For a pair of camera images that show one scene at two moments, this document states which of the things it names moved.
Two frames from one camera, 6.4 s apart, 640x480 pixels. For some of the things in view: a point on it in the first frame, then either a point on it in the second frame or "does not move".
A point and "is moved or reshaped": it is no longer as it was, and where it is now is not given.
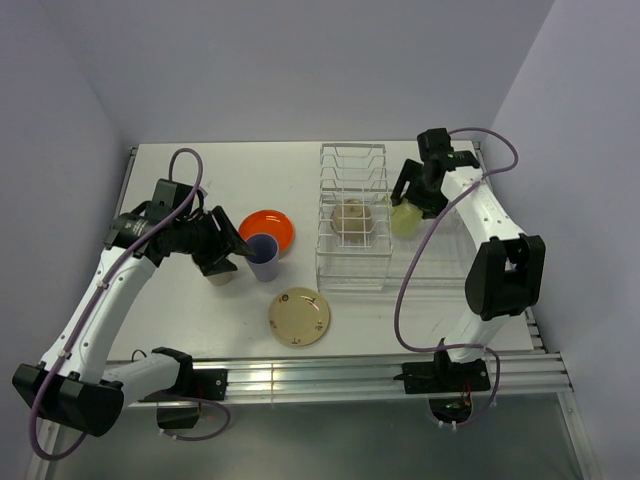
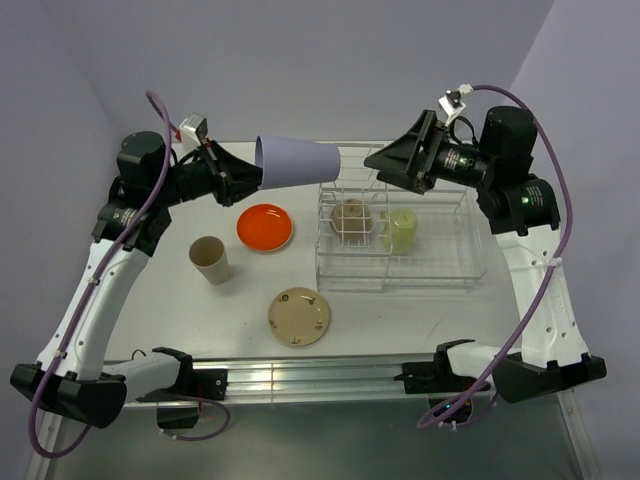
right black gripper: [410, 171] to [401, 162]
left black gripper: [214, 260] to [231, 178]
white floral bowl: [352, 218] does not move
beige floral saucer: [299, 316] does not move
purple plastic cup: [265, 260] to [289, 162]
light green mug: [405, 218] is moved or reshaped
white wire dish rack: [356, 246] does not move
